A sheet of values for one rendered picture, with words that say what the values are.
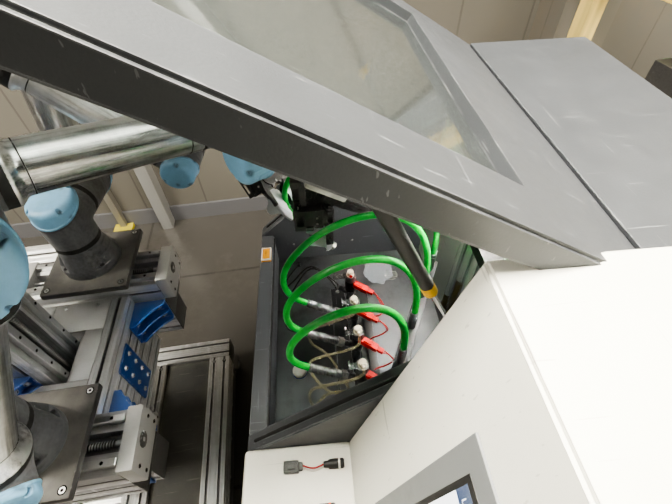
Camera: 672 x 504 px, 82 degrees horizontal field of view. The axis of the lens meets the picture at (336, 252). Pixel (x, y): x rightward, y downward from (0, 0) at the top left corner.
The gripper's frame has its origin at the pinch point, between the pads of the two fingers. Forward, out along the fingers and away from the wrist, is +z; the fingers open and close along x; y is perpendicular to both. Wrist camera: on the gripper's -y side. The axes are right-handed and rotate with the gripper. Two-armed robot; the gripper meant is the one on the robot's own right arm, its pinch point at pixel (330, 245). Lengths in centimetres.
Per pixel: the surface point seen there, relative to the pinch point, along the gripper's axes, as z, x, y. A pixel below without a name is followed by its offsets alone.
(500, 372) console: -30, 45, -14
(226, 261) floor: 121, -106, 63
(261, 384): 26.2, 19.7, 19.1
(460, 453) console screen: -20, 49, -11
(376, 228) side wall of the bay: 26.8, -31.0, -16.7
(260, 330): 26.3, 4.7, 20.1
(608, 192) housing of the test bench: -29, 21, -38
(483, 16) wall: 7, -164, -93
